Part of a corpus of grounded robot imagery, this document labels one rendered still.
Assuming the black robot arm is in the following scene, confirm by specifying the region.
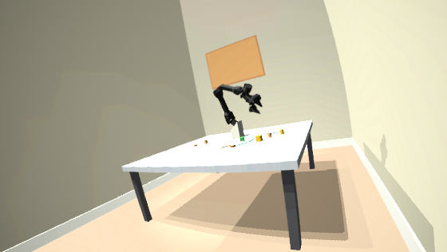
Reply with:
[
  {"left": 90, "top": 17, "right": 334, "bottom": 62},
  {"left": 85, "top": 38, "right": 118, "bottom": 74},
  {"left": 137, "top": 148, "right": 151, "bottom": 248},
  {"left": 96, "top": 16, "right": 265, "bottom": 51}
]
[{"left": 213, "top": 83, "right": 252, "bottom": 126}]

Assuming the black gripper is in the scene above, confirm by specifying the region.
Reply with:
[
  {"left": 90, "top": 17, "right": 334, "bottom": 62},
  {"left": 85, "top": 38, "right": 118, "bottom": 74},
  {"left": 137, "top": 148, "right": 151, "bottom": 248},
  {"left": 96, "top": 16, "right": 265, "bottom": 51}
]
[{"left": 245, "top": 94, "right": 263, "bottom": 114}]

